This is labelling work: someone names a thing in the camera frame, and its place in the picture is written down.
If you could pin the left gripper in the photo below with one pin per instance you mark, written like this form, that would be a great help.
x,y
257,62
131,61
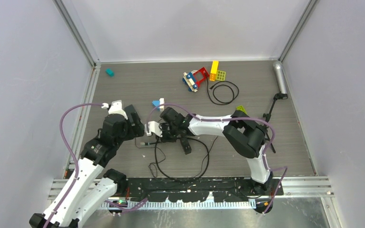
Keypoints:
x,y
137,130

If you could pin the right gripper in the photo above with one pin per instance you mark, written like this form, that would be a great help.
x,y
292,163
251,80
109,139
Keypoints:
x,y
165,138

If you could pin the black power adapter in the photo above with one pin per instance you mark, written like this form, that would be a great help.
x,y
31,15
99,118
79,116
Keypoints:
x,y
185,145

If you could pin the blue white toy brick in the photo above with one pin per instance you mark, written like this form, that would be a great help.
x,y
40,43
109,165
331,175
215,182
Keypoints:
x,y
159,104

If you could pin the green toy brick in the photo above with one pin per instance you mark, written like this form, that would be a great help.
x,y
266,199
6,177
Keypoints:
x,y
241,108

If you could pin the silver microphone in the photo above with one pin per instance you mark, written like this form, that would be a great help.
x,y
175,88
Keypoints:
x,y
280,77

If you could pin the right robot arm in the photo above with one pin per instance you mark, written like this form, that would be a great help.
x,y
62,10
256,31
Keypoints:
x,y
247,135

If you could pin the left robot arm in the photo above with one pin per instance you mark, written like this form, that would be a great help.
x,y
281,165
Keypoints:
x,y
90,185

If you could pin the red blue toy vehicle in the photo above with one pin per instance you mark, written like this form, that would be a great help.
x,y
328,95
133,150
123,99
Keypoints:
x,y
195,78

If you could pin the teal block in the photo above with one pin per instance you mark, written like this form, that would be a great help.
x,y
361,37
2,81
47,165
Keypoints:
x,y
110,72

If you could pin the lime green grid plate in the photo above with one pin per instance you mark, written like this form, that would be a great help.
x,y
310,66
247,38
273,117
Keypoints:
x,y
220,75

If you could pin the yellow toy brick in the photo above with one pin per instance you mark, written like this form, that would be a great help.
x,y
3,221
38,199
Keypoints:
x,y
213,71

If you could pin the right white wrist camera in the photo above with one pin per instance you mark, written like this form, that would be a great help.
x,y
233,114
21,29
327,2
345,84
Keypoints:
x,y
153,128

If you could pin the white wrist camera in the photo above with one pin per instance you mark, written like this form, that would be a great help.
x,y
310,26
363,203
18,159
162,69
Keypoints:
x,y
116,107
153,128

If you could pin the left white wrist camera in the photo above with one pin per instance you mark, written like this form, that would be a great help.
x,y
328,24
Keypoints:
x,y
116,107

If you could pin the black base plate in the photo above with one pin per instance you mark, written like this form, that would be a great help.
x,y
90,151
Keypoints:
x,y
221,189

